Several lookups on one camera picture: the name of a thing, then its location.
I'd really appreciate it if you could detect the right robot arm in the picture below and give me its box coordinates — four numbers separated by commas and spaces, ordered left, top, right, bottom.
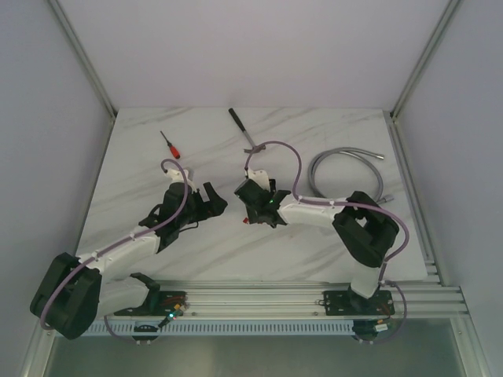
234, 178, 399, 313

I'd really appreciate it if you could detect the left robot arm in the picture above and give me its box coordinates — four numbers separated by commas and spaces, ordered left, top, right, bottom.
29, 182, 228, 340

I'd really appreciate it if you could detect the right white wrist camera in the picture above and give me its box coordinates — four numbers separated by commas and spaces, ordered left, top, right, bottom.
246, 168, 271, 192

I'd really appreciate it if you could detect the red handled screwdriver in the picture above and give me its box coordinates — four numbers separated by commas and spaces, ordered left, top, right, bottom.
160, 130, 181, 159

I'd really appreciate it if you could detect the black handled claw hammer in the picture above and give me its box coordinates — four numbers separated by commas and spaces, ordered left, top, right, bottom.
228, 108, 266, 154

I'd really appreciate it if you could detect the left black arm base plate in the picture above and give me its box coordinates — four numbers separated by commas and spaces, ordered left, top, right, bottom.
114, 291, 187, 317

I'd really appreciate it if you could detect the grey flexible metal hose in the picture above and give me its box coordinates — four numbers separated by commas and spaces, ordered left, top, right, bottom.
307, 147, 395, 205

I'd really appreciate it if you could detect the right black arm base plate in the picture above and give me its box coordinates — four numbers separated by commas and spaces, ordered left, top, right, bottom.
320, 289, 395, 317

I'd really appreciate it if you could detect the slotted grey cable duct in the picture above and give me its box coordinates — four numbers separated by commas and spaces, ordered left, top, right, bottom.
54, 320, 453, 338

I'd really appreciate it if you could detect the aluminium mounting rail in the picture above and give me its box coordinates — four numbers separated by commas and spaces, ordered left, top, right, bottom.
160, 280, 469, 320

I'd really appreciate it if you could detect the left aluminium frame post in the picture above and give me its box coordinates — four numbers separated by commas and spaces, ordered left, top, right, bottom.
47, 0, 118, 121

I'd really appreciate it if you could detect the aluminium frame post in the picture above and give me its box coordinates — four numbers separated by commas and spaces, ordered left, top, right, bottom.
390, 0, 463, 119
47, 0, 118, 121

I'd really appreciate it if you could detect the right aluminium frame post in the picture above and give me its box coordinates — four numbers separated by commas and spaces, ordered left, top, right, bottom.
390, 0, 463, 119

